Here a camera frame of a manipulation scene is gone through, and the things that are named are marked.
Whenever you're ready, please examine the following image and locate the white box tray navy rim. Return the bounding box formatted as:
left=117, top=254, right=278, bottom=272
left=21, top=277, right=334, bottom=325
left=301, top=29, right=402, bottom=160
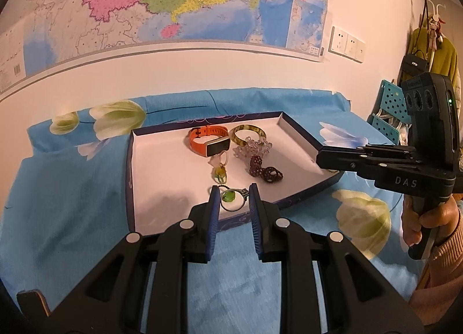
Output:
left=125, top=111, right=345, bottom=232

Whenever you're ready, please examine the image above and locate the teal perforated plastic rack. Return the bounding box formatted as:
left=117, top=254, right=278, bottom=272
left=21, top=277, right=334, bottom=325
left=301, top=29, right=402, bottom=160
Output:
left=368, top=79, right=412, bottom=145

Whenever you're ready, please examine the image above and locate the black handbag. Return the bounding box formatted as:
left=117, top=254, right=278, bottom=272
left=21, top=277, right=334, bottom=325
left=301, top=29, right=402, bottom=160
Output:
left=399, top=49, right=433, bottom=86

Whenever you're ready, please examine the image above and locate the dark purple beaded ornament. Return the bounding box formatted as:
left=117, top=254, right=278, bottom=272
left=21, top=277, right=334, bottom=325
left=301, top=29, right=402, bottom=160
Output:
left=262, top=166, right=284, bottom=183
left=249, top=155, right=265, bottom=177

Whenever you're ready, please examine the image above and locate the person's right forearm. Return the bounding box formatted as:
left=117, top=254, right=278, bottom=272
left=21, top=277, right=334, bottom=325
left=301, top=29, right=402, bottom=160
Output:
left=409, top=207, right=463, bottom=326

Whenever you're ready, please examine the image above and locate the dark wooden furniture corner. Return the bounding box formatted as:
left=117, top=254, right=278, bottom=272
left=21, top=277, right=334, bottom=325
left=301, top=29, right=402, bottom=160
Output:
left=16, top=290, right=52, bottom=319

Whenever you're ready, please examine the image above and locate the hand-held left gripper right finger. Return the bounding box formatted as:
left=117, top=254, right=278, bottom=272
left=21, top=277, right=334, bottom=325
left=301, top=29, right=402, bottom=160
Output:
left=248, top=183, right=425, bottom=334

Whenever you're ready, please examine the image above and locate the orange strap smart watch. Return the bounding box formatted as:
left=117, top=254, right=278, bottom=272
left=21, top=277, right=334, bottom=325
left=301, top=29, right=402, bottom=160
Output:
left=188, top=125, right=231, bottom=158

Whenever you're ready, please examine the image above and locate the blue floral cloth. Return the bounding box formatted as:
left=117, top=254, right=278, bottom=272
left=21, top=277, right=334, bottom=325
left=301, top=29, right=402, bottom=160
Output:
left=0, top=88, right=463, bottom=334

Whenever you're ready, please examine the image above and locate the tortoiseshell bangle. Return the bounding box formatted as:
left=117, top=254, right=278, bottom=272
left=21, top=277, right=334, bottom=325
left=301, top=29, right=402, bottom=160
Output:
left=228, top=124, right=267, bottom=147

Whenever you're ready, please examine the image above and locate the yellow coat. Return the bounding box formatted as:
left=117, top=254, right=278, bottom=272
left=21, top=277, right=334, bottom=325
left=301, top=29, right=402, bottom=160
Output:
left=410, top=26, right=459, bottom=86

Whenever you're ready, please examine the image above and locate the hanging plush trinket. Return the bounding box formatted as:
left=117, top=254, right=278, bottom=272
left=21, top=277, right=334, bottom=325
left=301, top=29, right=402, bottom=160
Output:
left=428, top=16, right=444, bottom=49

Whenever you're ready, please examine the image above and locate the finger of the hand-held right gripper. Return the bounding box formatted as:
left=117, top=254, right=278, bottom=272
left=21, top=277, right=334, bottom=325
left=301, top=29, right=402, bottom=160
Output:
left=355, top=144, right=414, bottom=157
left=315, top=148, right=417, bottom=176

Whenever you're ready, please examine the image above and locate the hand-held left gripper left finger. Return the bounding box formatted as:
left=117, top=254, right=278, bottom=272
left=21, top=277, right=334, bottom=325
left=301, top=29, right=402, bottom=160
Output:
left=39, top=186, right=221, bottom=334

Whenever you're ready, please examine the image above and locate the green gem ring with chain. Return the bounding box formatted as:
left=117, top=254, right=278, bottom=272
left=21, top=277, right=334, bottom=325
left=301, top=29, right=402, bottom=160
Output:
left=207, top=184, right=250, bottom=212

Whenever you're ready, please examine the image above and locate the clear crystal bead bracelet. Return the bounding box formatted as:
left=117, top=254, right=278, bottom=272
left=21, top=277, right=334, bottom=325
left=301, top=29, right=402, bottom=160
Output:
left=232, top=136, right=273, bottom=159

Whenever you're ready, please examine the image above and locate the person's right hand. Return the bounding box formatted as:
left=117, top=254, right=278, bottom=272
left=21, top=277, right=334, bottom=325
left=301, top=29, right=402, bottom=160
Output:
left=400, top=194, right=462, bottom=248

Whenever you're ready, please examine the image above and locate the wall map poster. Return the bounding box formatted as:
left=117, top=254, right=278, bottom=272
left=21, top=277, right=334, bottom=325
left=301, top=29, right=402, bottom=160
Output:
left=0, top=0, right=332, bottom=103

